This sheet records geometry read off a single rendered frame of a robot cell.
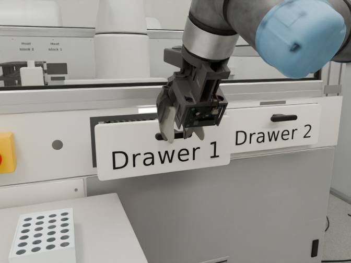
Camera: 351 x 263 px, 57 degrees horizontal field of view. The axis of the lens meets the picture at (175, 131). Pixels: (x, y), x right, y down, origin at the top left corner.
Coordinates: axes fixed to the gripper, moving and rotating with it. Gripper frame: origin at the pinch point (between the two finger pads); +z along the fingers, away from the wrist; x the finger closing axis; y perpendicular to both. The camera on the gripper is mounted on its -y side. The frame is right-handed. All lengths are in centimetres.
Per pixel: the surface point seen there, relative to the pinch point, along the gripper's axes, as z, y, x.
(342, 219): 125, -20, 150
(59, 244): 2.8, 17.1, -22.1
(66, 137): 9.4, -9.0, -19.7
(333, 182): 138, -54, 176
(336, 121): 11, -8, 54
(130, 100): 3.4, -12.9, -5.9
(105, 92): 1.8, -14.0, -11.1
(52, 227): 6.7, 12.1, -23.1
